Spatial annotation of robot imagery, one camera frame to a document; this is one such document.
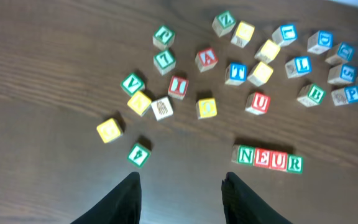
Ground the yellow block beside V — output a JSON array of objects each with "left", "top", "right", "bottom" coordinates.
[{"left": 127, "top": 90, "right": 152, "bottom": 116}]

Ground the red I block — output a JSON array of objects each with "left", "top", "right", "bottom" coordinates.
[{"left": 168, "top": 76, "right": 189, "bottom": 100}]

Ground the plain wooden picture block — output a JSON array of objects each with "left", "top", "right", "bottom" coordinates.
[{"left": 151, "top": 96, "right": 173, "bottom": 121}]

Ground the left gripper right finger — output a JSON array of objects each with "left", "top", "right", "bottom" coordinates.
[{"left": 221, "top": 172, "right": 290, "bottom": 224}]

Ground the green R block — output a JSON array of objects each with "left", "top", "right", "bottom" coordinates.
[{"left": 287, "top": 154, "right": 304, "bottom": 174}]

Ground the blue L block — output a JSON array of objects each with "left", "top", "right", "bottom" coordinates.
[{"left": 285, "top": 56, "right": 312, "bottom": 78}]

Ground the blue Q block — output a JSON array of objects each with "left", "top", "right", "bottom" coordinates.
[{"left": 325, "top": 42, "right": 355, "bottom": 65}]

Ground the red u block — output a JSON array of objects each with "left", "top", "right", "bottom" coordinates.
[
  {"left": 268, "top": 151, "right": 288, "bottom": 172},
  {"left": 244, "top": 92, "right": 270, "bottom": 115}
]

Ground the blue T block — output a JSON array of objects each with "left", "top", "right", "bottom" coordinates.
[{"left": 225, "top": 63, "right": 247, "bottom": 86}]

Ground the blue 5 block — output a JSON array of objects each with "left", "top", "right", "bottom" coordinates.
[{"left": 328, "top": 64, "right": 357, "bottom": 85}]

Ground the green 4 block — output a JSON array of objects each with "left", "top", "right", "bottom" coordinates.
[{"left": 127, "top": 142, "right": 151, "bottom": 168}]

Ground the green F block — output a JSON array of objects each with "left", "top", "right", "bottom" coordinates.
[{"left": 152, "top": 25, "right": 175, "bottom": 50}]

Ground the yellow block top row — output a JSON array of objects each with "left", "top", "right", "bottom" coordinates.
[{"left": 231, "top": 21, "right": 255, "bottom": 48}]

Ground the blue D block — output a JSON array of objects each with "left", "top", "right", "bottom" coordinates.
[{"left": 307, "top": 30, "right": 334, "bottom": 55}]

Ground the yellow block far left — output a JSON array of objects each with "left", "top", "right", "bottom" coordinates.
[{"left": 96, "top": 118, "right": 124, "bottom": 143}]

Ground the blue P block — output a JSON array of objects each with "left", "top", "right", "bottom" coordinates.
[{"left": 331, "top": 85, "right": 358, "bottom": 106}]

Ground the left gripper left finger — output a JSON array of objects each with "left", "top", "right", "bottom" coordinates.
[{"left": 71, "top": 172, "right": 142, "bottom": 224}]

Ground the yellow O block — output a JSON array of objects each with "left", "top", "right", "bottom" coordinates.
[{"left": 196, "top": 98, "right": 218, "bottom": 119}]

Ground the red A block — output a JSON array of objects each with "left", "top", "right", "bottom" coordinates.
[{"left": 195, "top": 47, "right": 219, "bottom": 72}]

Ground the yellow S block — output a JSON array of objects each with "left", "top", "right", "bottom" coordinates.
[{"left": 247, "top": 62, "right": 273, "bottom": 86}]

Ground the green 7 block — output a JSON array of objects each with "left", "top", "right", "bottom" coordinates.
[{"left": 154, "top": 49, "right": 177, "bottom": 75}]

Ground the green N block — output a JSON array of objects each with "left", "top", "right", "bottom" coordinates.
[{"left": 231, "top": 144, "right": 255, "bottom": 166}]

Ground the green V block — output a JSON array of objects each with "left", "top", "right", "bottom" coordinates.
[{"left": 120, "top": 73, "right": 145, "bottom": 96}]

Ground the blue block top row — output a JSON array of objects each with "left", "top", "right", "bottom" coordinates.
[{"left": 272, "top": 24, "right": 298, "bottom": 47}]

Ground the yellow C block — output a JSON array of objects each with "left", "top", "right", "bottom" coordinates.
[{"left": 254, "top": 39, "right": 281, "bottom": 64}]

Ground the red E block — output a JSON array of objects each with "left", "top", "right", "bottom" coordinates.
[{"left": 254, "top": 147, "right": 272, "bottom": 169}]

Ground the green Z block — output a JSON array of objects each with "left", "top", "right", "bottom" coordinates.
[{"left": 212, "top": 11, "right": 236, "bottom": 37}]

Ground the green B block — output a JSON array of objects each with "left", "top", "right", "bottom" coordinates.
[{"left": 296, "top": 83, "right": 326, "bottom": 107}]

